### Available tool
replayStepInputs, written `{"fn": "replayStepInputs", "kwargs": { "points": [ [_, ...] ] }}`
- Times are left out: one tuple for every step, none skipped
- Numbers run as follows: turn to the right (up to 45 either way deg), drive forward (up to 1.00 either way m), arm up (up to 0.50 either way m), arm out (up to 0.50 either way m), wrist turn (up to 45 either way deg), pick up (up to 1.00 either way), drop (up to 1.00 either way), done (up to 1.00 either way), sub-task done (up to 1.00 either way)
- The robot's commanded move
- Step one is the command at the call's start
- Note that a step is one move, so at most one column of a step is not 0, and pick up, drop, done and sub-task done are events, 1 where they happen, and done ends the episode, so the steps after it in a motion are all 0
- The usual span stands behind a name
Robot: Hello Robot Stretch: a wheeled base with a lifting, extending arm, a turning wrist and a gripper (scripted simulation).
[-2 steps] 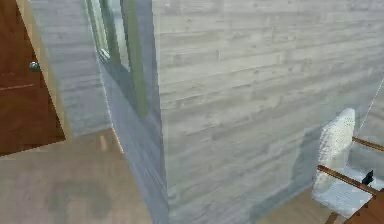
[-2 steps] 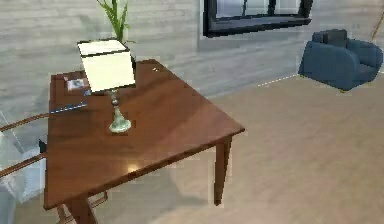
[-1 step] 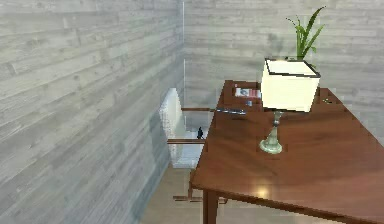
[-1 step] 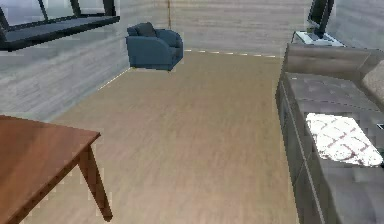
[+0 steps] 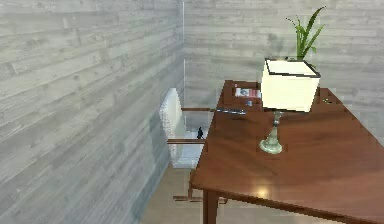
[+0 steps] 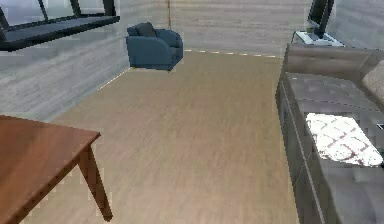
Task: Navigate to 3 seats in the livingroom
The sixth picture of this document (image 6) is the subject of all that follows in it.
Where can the blue armchair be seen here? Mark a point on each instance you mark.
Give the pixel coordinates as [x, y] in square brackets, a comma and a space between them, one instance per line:
[151, 51]

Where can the dark blue cushion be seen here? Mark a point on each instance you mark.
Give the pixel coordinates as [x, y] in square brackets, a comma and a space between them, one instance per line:
[145, 29]

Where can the grey brown sofa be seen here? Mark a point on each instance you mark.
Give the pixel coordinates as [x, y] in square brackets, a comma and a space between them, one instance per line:
[333, 100]

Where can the white television stand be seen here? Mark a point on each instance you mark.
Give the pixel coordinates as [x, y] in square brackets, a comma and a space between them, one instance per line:
[315, 38]

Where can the white patterned pillow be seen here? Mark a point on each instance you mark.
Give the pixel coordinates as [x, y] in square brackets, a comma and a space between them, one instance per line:
[341, 138]

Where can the black television set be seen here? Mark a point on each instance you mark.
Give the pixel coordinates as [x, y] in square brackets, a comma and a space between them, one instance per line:
[320, 15]

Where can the black framed window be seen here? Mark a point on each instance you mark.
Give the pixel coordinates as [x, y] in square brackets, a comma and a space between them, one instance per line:
[50, 28]

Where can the brown wooden table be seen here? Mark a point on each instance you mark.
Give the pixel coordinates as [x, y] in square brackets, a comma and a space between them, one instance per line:
[31, 156]

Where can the beige sofa cushion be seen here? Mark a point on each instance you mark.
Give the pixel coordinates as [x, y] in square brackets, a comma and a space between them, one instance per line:
[376, 81]

